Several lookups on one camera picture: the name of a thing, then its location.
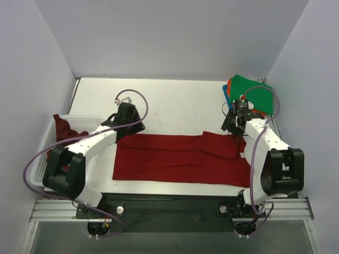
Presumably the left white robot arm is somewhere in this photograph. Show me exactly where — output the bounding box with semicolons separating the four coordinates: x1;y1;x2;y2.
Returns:
42;102;145;218

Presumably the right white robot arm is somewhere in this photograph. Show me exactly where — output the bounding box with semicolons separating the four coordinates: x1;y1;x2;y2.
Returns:
221;98;305;216

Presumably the green folded t-shirt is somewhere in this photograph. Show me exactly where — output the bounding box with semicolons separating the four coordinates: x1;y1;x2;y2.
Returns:
230;75;274;115

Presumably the blue folded t-shirt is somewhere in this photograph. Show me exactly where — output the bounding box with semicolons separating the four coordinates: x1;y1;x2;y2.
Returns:
222;84;229;103

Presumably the orange folded t-shirt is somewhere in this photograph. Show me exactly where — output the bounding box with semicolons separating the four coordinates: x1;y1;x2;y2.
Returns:
226;77;266;119

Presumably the white plastic basket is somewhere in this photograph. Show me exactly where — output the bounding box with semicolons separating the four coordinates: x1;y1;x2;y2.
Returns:
30;115;104;186

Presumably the dark red t-shirt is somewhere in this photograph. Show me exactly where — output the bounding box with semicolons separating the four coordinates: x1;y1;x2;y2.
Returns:
46;113;90;165

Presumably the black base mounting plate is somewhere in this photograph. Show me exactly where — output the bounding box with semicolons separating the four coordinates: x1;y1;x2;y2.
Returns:
76;194;259;234

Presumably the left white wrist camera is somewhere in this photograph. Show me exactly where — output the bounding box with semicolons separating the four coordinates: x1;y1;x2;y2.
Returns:
114;96;131;105

